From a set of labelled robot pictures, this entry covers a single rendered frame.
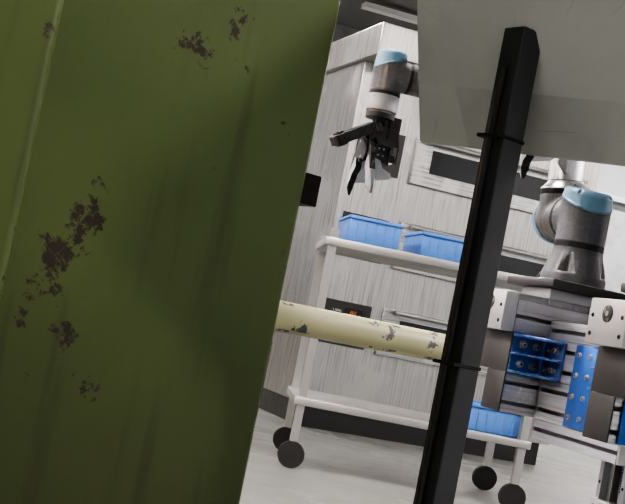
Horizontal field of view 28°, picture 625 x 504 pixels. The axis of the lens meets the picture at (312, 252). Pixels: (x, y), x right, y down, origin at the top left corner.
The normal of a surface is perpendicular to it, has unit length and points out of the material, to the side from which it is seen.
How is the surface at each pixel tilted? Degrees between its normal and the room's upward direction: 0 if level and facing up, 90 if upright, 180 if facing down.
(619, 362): 90
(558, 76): 120
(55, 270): 90
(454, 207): 90
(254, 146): 90
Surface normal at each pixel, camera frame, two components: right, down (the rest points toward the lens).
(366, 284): 0.33, 0.02
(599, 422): -0.93, -0.20
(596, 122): -0.49, 0.37
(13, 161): 0.60, 0.07
